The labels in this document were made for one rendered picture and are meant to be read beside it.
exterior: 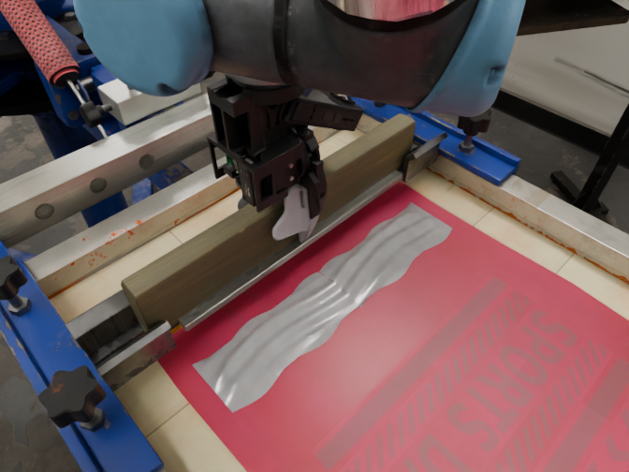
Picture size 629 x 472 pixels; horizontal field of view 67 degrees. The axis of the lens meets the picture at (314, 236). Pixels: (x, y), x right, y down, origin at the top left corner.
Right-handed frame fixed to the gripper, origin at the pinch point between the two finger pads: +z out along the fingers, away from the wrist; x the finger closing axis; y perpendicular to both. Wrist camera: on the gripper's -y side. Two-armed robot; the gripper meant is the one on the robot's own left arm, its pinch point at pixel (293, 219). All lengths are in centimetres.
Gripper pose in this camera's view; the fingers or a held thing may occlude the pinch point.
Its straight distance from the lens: 57.0
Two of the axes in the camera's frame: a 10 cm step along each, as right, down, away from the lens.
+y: -7.2, 5.1, -4.6
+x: 6.9, 5.3, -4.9
